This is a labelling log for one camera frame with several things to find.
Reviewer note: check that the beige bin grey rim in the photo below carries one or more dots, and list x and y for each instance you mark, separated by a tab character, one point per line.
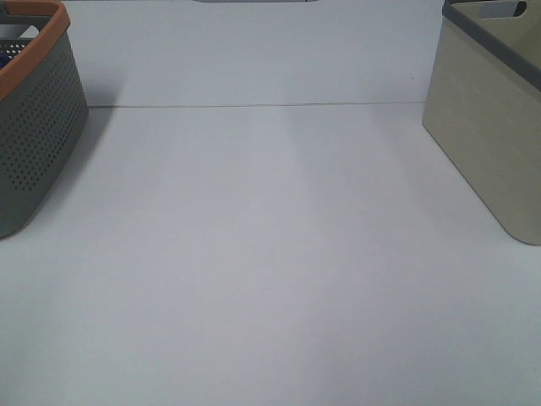
483	106

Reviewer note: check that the grey perforated basket orange rim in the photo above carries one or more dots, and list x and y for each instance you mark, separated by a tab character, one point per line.
43	108

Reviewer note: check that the blue item in basket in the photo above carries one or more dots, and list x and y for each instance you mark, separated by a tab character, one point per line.
4	60

